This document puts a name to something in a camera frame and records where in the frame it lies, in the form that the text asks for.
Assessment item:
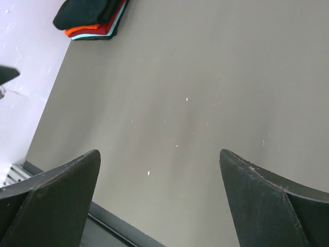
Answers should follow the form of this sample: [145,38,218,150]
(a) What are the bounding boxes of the red folded t-shirt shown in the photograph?
[95,1,126,37]

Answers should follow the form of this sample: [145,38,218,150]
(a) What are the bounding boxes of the grey slotted cable duct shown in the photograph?
[1,164,33,187]

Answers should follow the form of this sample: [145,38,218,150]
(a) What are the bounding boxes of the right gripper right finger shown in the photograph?
[220,149,328,246]

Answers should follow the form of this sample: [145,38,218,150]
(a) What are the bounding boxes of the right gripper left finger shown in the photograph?
[1,150,101,246]

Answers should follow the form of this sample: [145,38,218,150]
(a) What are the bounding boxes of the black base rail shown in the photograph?
[22,160,170,247]

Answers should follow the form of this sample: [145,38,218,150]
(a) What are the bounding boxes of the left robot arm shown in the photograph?
[0,65,20,99]

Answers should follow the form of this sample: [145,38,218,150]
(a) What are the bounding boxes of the teal folded t-shirt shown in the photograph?
[68,1,130,40]

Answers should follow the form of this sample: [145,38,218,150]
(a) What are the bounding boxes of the orange folded t-shirt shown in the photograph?
[64,24,100,36]

